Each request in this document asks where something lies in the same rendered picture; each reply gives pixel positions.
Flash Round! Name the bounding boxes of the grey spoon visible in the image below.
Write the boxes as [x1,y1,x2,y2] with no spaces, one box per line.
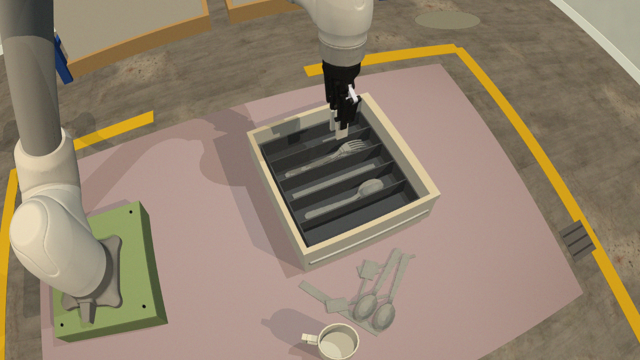
[373,253,410,331]
[304,199,347,219]
[354,248,402,321]
[308,178,384,219]

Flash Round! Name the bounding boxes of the cream mug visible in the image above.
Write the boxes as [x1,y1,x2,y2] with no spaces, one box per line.
[301,323,360,360]

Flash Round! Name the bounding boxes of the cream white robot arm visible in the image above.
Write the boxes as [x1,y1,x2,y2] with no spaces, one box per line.
[0,0,374,324]

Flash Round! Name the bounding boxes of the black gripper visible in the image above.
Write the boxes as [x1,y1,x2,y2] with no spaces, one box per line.
[322,59,362,140]

